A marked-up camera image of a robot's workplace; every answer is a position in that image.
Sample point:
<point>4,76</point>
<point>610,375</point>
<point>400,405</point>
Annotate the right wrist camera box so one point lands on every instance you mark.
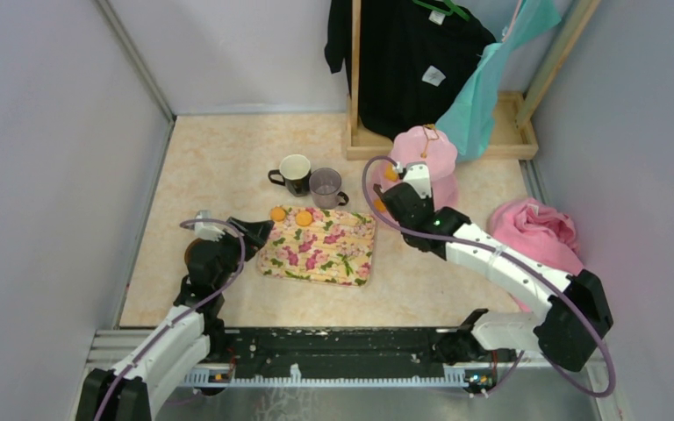
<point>417,175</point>

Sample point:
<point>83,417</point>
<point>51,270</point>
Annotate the chocolate triangle cake slice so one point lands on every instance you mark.
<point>376,190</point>

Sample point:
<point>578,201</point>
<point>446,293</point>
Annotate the pink three-tier cake stand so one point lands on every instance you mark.
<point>422,143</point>

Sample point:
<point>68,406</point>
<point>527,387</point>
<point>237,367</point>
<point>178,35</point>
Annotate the floral rectangular tray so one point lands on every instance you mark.
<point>335,249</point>

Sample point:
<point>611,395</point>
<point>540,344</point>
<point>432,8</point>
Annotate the round dotted biscuit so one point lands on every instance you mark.
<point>303,218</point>

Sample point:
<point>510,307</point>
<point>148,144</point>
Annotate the green clothes hanger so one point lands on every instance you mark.
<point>448,8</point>

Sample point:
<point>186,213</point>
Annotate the yellow rectangular biscuit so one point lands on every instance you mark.
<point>390,174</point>

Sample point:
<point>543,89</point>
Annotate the teal garment hanging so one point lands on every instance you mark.
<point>468,122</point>

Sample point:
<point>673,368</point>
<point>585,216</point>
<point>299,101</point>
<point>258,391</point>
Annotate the grey mug black handle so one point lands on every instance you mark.
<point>326,189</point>

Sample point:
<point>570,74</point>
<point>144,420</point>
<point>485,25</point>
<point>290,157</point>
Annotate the black mug white inside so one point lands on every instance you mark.
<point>293,173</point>

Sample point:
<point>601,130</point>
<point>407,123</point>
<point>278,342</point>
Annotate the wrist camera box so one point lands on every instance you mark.
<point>417,175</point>
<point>205,229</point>

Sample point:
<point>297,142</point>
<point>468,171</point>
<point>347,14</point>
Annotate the brown round coaster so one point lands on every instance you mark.
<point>188,252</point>

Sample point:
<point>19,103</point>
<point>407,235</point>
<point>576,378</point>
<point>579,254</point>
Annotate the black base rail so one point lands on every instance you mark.
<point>400,357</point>

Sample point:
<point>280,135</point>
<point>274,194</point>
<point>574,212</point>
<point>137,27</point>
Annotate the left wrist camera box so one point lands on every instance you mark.
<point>205,229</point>

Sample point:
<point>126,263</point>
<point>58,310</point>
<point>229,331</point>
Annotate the round orange cookie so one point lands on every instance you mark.
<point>278,214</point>

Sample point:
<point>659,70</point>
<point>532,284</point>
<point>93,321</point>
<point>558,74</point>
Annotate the pink crumpled towel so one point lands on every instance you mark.
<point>538,231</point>

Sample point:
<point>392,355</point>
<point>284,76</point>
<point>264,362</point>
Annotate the wooden clothes rack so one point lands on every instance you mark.
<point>513,135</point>

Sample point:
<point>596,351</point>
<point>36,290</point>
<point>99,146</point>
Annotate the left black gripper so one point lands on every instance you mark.
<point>260,229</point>

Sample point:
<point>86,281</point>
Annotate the orange flower-shaped cookie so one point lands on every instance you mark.
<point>379,205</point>

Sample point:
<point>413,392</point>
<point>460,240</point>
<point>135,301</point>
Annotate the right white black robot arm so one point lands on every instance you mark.
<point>568,315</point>

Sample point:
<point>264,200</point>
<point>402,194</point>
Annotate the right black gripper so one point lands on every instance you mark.
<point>430,203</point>

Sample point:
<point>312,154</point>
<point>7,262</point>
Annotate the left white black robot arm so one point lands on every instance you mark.
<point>136,387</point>

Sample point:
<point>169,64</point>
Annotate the black t-shirt on hanger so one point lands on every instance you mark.
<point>413,62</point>

